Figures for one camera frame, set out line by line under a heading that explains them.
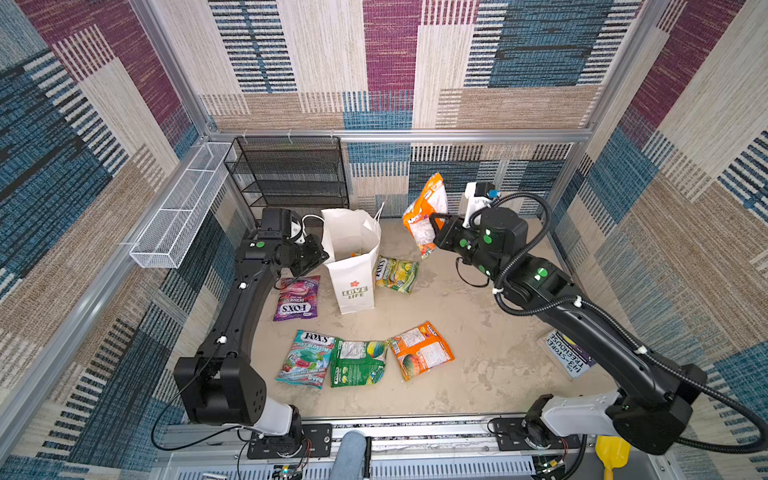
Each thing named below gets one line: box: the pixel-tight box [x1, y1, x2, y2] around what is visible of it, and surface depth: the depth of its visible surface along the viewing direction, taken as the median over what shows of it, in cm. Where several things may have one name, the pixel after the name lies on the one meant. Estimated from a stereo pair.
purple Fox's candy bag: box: [273, 275, 321, 322], surface depth 98 cm
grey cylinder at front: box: [330, 430, 367, 480], surface depth 70 cm
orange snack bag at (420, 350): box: [390, 321, 455, 382], surface depth 87 cm
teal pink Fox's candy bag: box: [276, 330, 335, 390], surface depth 86 cm
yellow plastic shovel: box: [595, 435, 630, 480], surface depth 71 cm
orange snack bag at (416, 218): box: [402, 172, 448, 259], surface depth 65 cm
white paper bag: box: [321, 202, 384, 315], surface depth 89 cm
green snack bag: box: [330, 337, 389, 388], surface depth 85 cm
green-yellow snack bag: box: [375, 256, 419, 295], surface depth 104 cm
